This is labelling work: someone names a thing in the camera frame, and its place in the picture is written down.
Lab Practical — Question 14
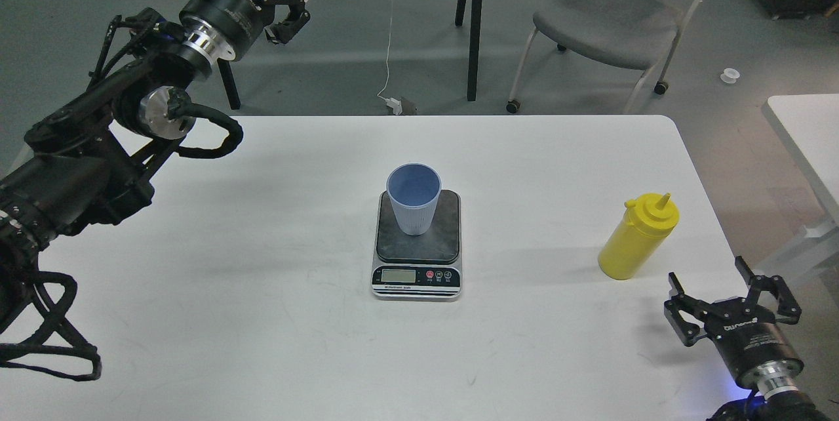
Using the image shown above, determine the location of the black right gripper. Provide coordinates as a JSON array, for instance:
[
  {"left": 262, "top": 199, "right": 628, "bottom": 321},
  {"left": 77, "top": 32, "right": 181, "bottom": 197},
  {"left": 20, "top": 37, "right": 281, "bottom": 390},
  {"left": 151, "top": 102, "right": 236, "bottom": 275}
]
[{"left": 663, "top": 256, "right": 804, "bottom": 390}]

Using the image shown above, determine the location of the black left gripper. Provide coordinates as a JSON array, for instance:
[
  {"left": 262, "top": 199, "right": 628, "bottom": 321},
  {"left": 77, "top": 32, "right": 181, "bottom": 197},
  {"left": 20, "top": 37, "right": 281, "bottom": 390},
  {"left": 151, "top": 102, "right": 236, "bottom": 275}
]
[{"left": 179, "top": 0, "right": 311, "bottom": 60}]

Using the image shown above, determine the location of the yellow squeeze bottle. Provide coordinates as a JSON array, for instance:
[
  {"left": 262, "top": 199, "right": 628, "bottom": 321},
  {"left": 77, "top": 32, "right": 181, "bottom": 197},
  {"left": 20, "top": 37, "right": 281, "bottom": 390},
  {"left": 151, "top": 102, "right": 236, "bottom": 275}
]
[{"left": 597, "top": 193, "right": 680, "bottom": 280}]

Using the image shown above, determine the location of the blue ribbed plastic cup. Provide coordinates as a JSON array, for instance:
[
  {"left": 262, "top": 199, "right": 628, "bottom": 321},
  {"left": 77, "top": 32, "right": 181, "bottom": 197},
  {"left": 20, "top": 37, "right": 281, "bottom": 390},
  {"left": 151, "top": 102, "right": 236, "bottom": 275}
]
[{"left": 385, "top": 162, "right": 442, "bottom": 236}]

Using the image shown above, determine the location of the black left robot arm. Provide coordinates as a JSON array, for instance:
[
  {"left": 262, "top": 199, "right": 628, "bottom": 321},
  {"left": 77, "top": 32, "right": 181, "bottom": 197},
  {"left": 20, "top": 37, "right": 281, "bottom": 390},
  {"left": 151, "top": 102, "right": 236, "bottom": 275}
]
[{"left": 1, "top": 0, "right": 311, "bottom": 381}]

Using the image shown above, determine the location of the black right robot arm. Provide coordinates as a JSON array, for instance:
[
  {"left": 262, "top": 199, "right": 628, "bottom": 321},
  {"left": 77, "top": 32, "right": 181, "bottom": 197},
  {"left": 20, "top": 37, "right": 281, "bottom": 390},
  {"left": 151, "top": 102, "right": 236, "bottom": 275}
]
[{"left": 663, "top": 256, "right": 828, "bottom": 420}]

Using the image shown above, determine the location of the digital kitchen scale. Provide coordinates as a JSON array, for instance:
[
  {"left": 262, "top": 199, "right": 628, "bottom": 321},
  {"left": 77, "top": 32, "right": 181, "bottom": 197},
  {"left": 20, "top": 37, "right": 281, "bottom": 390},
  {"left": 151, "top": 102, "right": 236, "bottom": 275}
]
[{"left": 370, "top": 189, "right": 463, "bottom": 302}]

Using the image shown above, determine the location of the white side table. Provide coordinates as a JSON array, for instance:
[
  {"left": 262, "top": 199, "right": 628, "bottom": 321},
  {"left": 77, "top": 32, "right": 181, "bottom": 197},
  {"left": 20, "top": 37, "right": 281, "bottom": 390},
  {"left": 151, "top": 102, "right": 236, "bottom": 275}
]
[{"left": 741, "top": 94, "right": 839, "bottom": 291}]

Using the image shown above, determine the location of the small white spool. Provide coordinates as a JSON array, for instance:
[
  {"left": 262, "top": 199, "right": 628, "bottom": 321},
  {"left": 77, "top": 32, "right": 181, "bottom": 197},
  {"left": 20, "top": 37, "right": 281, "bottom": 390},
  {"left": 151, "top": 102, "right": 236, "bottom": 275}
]
[{"left": 719, "top": 68, "right": 741, "bottom": 85}]

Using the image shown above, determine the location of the grey office chair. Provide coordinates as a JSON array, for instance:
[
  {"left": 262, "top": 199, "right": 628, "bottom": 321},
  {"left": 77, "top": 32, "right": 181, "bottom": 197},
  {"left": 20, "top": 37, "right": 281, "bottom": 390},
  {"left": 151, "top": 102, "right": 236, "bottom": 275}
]
[{"left": 506, "top": 0, "right": 701, "bottom": 113}]

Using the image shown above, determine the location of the white cable with plug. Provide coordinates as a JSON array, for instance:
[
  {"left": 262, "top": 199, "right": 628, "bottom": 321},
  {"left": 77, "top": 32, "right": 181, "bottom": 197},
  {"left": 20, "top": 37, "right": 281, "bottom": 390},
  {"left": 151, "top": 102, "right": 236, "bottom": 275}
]
[{"left": 377, "top": 0, "right": 418, "bottom": 115}]

